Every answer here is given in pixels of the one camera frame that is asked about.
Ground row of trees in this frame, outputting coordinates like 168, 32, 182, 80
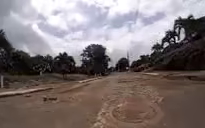
0, 24, 113, 76

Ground round dark tree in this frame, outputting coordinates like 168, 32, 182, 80
115, 57, 130, 73

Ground thin pole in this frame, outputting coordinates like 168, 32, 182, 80
126, 50, 130, 72

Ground brown cobblestone road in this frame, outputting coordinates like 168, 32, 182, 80
0, 71, 205, 128

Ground pale concrete kerb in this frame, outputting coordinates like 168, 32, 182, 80
0, 76, 103, 100
142, 71, 161, 77

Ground rubble pieces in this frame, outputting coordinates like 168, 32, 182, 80
41, 95, 59, 102

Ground bare earth verge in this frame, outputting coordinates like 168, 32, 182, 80
0, 72, 91, 94

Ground palm trees on slope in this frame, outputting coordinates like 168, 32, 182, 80
129, 13, 205, 68

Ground bare earth embankment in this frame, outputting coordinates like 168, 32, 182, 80
149, 31, 205, 72

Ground short white post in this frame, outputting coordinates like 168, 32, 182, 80
0, 74, 5, 89

